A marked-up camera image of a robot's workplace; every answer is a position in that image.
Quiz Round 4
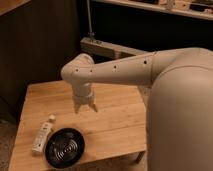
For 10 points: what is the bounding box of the wooden table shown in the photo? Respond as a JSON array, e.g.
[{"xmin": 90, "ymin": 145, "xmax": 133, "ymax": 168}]
[{"xmin": 9, "ymin": 81, "xmax": 146, "ymax": 171}]

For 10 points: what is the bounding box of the upper wooden shelf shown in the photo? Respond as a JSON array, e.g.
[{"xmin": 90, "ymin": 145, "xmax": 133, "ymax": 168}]
[{"xmin": 94, "ymin": 0, "xmax": 213, "ymax": 21}]

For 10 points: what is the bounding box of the metal pole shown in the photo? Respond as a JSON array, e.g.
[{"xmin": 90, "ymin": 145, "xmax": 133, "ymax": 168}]
[{"xmin": 86, "ymin": 0, "xmax": 94, "ymax": 42}]

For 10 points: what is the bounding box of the black ceramic bowl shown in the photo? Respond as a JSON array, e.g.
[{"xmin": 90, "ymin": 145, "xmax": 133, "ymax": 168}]
[{"xmin": 45, "ymin": 128, "xmax": 85, "ymax": 169}]

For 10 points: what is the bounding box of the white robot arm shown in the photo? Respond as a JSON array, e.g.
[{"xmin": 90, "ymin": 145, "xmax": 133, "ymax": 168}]
[{"xmin": 61, "ymin": 47, "xmax": 213, "ymax": 171}]

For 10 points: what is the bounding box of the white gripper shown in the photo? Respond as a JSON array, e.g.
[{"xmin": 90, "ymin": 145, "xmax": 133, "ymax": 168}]
[{"xmin": 72, "ymin": 83, "xmax": 98, "ymax": 114}]

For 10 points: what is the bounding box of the long grey bench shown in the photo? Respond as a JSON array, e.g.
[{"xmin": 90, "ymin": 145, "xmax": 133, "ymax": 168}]
[{"xmin": 80, "ymin": 37, "xmax": 145, "ymax": 59}]

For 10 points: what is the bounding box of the white plastic bottle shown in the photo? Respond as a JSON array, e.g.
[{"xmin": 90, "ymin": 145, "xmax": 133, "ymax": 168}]
[{"xmin": 32, "ymin": 114, "xmax": 56, "ymax": 154}]

